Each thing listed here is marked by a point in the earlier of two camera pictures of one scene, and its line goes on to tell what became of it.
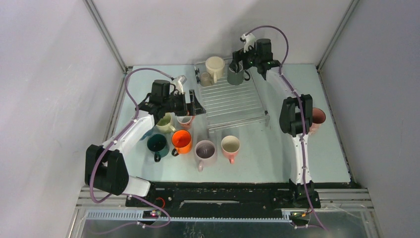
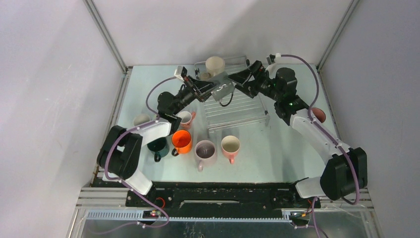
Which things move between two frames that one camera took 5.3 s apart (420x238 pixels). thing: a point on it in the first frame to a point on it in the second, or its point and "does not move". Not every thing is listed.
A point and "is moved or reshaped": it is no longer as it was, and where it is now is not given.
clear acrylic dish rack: x=228 y=107 does not move
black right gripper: x=239 y=55 to x=243 y=77
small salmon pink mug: x=185 y=121 does not move
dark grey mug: x=236 y=79 is moved or reshaped
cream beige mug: x=215 y=65 does not move
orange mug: x=182 y=141 does not move
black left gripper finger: x=194 y=107 to x=201 y=86
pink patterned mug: x=318 y=117 does not move
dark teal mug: x=158 y=143 does not move
